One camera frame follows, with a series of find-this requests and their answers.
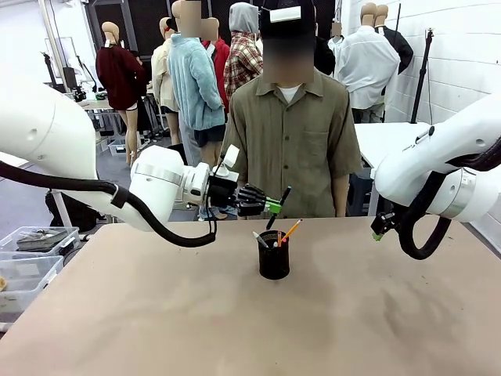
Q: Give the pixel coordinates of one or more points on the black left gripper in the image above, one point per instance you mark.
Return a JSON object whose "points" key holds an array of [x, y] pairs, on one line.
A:
{"points": [[223, 194]]}

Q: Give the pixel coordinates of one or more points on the person's left forearm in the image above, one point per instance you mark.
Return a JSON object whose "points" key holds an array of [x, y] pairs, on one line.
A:
{"points": [[341, 196]]}

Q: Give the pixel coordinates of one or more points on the mannequin in plaid hooded shirt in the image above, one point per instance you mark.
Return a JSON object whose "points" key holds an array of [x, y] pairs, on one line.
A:
{"points": [[244, 58]]}

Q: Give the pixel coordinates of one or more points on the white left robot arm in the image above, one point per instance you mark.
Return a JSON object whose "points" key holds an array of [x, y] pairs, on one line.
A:
{"points": [[47, 133]]}

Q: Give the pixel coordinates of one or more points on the person in olive shirt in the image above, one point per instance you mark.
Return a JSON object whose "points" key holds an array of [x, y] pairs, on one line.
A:
{"points": [[293, 137]]}

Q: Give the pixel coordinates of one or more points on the mannequin in white shirt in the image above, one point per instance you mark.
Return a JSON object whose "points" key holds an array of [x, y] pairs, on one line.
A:
{"points": [[366, 66]]}

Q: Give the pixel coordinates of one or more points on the mannequin in red jacket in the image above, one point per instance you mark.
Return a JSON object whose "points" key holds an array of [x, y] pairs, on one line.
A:
{"points": [[222, 58]]}

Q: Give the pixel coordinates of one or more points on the clear plastic bin grey contents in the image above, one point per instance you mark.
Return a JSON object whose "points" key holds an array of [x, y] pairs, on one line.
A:
{"points": [[39, 239]]}

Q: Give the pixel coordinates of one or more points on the grey metal pillar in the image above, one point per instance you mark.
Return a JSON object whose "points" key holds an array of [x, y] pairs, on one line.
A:
{"points": [[51, 39]]}

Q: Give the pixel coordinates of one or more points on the mannequin in light blue fleece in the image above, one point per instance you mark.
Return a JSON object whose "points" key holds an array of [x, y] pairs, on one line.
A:
{"points": [[193, 86]]}

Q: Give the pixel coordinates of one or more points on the yellow pencil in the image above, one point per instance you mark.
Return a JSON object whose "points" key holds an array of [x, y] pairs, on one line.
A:
{"points": [[293, 228]]}

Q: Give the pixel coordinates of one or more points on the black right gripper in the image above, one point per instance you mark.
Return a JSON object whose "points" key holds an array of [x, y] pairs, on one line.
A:
{"points": [[385, 221]]}

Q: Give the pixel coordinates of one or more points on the silver pen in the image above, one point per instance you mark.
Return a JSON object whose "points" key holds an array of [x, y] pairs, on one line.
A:
{"points": [[260, 239]]}

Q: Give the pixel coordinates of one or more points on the mannequin in maroon sweater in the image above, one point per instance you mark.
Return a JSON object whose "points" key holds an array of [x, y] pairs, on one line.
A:
{"points": [[117, 74]]}

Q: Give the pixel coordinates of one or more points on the black mesh pen holder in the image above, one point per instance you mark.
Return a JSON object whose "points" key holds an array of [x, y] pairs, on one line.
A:
{"points": [[274, 260]]}

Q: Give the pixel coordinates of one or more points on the white table with pen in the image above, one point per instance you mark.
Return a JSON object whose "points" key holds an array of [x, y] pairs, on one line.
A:
{"points": [[391, 137]]}

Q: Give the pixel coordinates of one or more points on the black tripod stand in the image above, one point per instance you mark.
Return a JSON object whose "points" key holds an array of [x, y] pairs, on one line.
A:
{"points": [[423, 74]]}

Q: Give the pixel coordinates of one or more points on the mannequin in dark clothes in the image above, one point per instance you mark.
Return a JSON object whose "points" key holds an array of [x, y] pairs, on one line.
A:
{"points": [[325, 51]]}

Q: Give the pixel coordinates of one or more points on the grey floor storage bin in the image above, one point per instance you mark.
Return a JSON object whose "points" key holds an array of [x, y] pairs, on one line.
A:
{"points": [[116, 148]]}

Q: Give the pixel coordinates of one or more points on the black pen blue tip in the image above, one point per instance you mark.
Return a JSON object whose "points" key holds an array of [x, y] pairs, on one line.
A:
{"points": [[287, 194]]}

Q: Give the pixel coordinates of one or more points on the mannequin in black jacket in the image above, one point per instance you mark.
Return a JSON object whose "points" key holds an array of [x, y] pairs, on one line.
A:
{"points": [[401, 47]]}

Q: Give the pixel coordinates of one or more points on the orange pencil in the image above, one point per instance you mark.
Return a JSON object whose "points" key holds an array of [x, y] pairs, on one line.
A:
{"points": [[280, 238]]}

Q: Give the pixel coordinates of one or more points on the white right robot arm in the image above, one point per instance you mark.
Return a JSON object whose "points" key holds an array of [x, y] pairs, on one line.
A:
{"points": [[438, 156]]}

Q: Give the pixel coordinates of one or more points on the mannequin in cream jacket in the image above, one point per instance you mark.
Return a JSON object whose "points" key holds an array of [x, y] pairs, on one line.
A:
{"points": [[160, 78]]}

